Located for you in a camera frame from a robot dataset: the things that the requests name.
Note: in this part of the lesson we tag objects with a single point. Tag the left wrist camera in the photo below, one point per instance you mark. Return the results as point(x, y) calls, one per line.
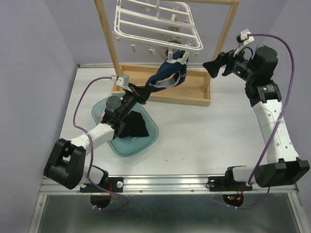
point(121, 81)

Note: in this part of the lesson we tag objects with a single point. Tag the white clip hanger frame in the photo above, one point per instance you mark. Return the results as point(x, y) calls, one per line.
point(160, 24)

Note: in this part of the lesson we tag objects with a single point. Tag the black underwear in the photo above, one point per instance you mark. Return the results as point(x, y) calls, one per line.
point(134, 126)

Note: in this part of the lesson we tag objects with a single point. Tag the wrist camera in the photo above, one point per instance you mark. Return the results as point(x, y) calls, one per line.
point(244, 39)
point(121, 81)

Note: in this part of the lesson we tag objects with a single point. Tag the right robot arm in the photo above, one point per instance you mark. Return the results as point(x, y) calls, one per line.
point(284, 166)

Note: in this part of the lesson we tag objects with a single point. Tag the white pink underwear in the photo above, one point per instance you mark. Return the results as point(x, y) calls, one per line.
point(102, 118)

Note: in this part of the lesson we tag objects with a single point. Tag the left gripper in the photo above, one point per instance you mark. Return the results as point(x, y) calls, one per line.
point(140, 93)

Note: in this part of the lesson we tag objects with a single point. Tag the wooden rack stand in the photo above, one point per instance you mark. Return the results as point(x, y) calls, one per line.
point(195, 90)

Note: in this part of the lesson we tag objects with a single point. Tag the teal plastic basin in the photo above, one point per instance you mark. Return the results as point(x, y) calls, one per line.
point(129, 145)

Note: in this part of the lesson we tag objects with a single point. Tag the aluminium rail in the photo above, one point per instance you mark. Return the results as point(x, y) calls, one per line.
point(143, 185)

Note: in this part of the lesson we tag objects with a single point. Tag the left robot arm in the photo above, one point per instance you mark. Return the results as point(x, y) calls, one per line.
point(66, 163)

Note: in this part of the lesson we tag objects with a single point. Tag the navy blue underwear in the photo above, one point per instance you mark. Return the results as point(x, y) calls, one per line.
point(170, 74)

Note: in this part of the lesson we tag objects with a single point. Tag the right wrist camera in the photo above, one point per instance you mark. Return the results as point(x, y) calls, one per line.
point(244, 39)

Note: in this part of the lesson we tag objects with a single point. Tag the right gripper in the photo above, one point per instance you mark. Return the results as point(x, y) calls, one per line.
point(214, 67)

